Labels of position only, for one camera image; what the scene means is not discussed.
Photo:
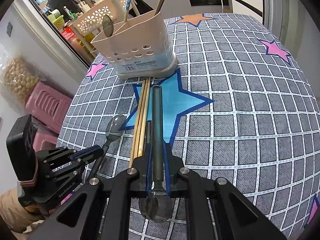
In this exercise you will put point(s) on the beige plastic utensil holder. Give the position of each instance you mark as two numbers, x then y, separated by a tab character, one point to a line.
141	47

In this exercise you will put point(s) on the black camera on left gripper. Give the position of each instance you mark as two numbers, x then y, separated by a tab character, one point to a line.
20	149

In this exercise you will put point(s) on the dark green handled spoon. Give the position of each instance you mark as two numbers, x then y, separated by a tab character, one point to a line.
157	206

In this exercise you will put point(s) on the pink plastic stool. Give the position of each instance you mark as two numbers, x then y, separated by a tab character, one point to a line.
49	106

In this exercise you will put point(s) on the dark spoon on table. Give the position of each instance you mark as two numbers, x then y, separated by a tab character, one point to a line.
114	130

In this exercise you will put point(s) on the bag of beige balls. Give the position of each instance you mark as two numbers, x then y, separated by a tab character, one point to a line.
20	78

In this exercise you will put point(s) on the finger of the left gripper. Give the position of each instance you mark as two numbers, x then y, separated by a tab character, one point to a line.
62	156
89	154

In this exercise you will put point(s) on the bamboo chopstick on table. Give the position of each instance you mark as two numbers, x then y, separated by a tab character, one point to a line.
136	123

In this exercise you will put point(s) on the beige perforated plastic rack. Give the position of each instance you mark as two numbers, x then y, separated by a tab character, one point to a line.
92	21

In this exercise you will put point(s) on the black chopstick on table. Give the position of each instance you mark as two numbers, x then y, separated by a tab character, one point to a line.
148	132

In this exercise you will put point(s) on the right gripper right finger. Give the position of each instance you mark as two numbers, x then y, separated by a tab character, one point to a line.
172	164

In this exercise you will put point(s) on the grey checked star tablecloth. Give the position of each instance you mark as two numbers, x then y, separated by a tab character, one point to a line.
239	107

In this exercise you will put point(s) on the blue patterned chopstick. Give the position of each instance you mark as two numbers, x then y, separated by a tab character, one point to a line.
127	8

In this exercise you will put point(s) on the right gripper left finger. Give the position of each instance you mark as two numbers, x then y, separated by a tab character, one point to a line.
142	185

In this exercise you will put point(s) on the person left hand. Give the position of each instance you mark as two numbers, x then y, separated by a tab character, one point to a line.
16	217

